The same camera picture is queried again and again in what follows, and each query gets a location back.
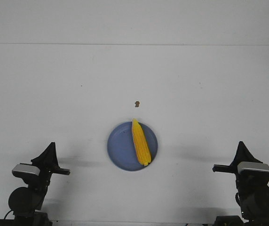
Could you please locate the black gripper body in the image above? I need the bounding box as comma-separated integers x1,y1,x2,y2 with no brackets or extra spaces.
212,164,237,173
40,165,71,175

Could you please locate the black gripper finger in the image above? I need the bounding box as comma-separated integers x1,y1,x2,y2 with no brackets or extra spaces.
230,141,262,166
31,142,59,169

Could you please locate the blue round plate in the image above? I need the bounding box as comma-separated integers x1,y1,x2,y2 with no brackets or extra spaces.
107,121,158,171

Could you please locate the yellow corn cob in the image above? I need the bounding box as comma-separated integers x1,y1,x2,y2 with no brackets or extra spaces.
132,119,151,166

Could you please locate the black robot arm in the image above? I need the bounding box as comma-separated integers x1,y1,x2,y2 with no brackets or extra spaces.
212,141,269,226
8,142,71,226

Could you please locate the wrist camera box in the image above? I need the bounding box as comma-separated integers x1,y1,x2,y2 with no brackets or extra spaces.
237,161,269,176
12,163,40,178

